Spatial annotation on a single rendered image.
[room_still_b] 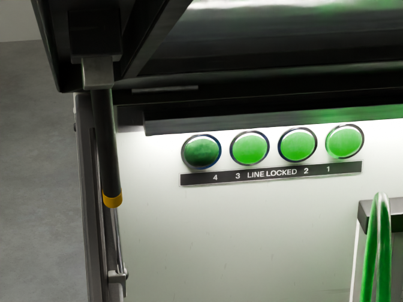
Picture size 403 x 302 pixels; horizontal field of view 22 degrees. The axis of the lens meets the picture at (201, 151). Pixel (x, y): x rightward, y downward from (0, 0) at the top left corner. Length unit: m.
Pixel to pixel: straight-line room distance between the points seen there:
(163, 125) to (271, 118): 0.13
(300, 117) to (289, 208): 0.15
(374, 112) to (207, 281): 0.32
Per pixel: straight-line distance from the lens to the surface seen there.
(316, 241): 1.35
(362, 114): 1.23
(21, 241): 3.54
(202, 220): 1.30
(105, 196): 0.99
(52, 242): 3.51
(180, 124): 1.19
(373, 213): 1.18
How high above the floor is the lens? 2.00
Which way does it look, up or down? 30 degrees down
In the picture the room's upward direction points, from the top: straight up
